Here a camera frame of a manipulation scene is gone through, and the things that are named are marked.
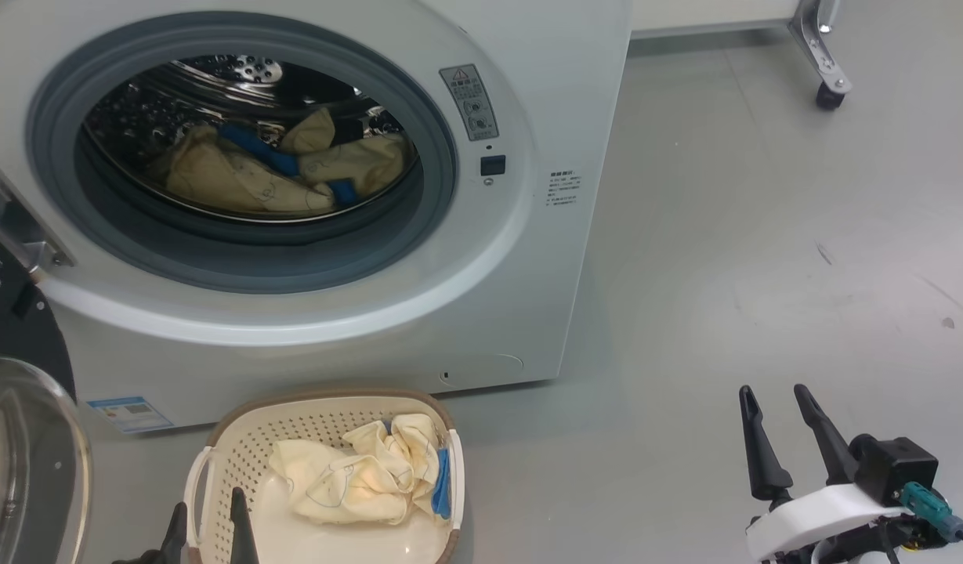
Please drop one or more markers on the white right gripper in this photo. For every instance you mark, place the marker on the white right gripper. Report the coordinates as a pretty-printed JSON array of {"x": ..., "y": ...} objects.
[{"x": 818, "y": 513}]

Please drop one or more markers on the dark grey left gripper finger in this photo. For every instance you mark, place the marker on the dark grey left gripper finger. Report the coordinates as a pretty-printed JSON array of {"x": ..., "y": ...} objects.
[
  {"x": 242, "y": 540},
  {"x": 175, "y": 540}
]

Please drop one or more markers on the cream garment with blue trim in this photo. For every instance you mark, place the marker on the cream garment with blue trim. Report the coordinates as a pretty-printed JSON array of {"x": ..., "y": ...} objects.
[
  {"x": 332, "y": 486},
  {"x": 215, "y": 176}
]

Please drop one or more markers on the black round glass washer door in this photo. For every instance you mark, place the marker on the black round glass washer door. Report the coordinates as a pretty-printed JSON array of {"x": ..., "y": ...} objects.
[{"x": 27, "y": 337}]

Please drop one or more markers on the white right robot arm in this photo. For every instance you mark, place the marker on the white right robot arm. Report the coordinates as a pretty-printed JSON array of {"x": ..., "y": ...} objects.
[{"x": 857, "y": 548}]

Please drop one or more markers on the cream perforated laundry basket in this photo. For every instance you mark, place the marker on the cream perforated laundry basket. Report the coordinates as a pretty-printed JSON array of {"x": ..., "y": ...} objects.
[{"x": 238, "y": 446}]

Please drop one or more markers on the grey rubber door gasket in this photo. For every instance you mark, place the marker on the grey rubber door gasket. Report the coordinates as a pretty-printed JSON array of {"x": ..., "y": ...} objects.
[{"x": 238, "y": 262}]

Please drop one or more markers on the white front-load washing machine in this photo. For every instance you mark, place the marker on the white front-load washing machine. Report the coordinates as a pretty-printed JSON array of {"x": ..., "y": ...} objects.
[{"x": 528, "y": 313}]

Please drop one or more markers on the metal washer door hinge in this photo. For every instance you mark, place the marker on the metal washer door hinge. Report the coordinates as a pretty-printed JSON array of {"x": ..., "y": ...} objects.
[{"x": 19, "y": 227}]

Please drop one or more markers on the black door latch socket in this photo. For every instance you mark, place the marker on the black door latch socket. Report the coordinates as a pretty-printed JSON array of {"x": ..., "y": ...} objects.
[{"x": 493, "y": 165}]

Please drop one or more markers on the blue energy label sticker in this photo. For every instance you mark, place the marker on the blue energy label sticker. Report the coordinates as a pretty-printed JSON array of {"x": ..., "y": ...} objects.
[{"x": 128, "y": 413}]

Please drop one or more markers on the round drain filter cover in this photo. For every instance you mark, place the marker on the round drain filter cover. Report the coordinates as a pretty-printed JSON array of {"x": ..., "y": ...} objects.
[{"x": 489, "y": 368}]

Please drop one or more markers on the metal leg with caster wheel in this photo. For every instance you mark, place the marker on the metal leg with caster wheel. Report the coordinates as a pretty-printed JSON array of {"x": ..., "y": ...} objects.
[{"x": 818, "y": 47}]

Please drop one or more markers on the white furniture panel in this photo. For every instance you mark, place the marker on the white furniture panel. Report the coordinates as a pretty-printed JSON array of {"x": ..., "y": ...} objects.
[{"x": 708, "y": 14}]

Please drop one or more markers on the steel washer drum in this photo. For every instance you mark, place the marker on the steel washer drum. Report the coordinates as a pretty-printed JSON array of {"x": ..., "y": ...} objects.
[{"x": 215, "y": 78}]

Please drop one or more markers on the grey warning label sticker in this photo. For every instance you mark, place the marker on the grey warning label sticker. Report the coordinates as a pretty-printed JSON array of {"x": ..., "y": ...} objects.
[{"x": 469, "y": 102}]

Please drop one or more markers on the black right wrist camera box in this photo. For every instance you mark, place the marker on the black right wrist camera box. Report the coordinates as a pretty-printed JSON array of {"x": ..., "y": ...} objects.
[{"x": 892, "y": 466}]

